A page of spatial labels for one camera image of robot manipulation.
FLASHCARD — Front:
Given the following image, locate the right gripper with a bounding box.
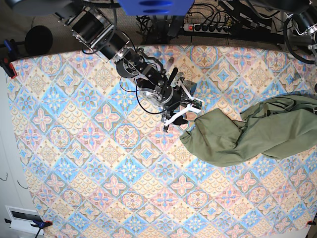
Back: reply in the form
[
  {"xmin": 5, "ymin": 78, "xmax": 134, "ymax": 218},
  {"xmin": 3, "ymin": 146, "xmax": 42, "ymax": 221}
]
[{"xmin": 160, "ymin": 67, "xmax": 201, "ymax": 131}]

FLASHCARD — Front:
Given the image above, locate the green t-shirt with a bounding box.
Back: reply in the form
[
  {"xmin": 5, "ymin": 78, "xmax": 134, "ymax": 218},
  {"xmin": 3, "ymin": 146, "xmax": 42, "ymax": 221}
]
[{"xmin": 180, "ymin": 95, "xmax": 317, "ymax": 167}]

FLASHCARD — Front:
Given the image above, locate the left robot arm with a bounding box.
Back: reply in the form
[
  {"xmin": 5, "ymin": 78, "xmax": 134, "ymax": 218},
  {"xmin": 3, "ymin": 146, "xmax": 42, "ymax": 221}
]
[{"xmin": 283, "ymin": 5, "xmax": 317, "ymax": 66}]

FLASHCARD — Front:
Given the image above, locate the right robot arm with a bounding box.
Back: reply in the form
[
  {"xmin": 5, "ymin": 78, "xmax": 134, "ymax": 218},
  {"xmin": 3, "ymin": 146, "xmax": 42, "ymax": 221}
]
[{"xmin": 6, "ymin": 0, "xmax": 203, "ymax": 131}]

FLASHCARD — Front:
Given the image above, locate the white power strip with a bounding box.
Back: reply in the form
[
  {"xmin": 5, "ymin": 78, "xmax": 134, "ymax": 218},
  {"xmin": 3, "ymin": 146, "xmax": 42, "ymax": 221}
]
[{"xmin": 183, "ymin": 23, "xmax": 229, "ymax": 34}]

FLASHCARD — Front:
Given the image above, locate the patterned tablecloth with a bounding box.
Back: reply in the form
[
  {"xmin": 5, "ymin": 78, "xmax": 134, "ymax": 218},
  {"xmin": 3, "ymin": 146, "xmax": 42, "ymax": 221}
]
[{"xmin": 6, "ymin": 52, "xmax": 317, "ymax": 238}]

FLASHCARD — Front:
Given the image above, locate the black round stool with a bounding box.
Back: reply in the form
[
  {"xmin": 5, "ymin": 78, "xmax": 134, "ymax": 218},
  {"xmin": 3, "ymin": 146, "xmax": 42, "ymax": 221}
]
[{"xmin": 24, "ymin": 25, "xmax": 53, "ymax": 56}]

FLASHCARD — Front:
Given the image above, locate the red clamp bottom right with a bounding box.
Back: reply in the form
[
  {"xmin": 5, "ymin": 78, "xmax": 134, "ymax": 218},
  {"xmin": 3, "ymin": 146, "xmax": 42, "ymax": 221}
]
[{"xmin": 307, "ymin": 221, "xmax": 317, "ymax": 226}]

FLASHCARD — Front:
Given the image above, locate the red black clamp left top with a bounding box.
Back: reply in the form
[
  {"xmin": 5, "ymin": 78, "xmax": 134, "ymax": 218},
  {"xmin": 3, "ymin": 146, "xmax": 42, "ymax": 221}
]
[{"xmin": 0, "ymin": 58, "xmax": 17, "ymax": 79}]

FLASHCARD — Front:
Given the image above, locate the blue clamp top left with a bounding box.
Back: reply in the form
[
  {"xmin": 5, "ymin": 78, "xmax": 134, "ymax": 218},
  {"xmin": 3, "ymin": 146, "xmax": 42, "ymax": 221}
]
[{"xmin": 4, "ymin": 39, "xmax": 16, "ymax": 60}]

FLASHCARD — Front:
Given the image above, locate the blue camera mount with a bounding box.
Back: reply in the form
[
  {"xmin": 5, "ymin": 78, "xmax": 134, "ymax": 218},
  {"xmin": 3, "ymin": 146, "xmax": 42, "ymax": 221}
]
[{"xmin": 117, "ymin": 0, "xmax": 194, "ymax": 16}]

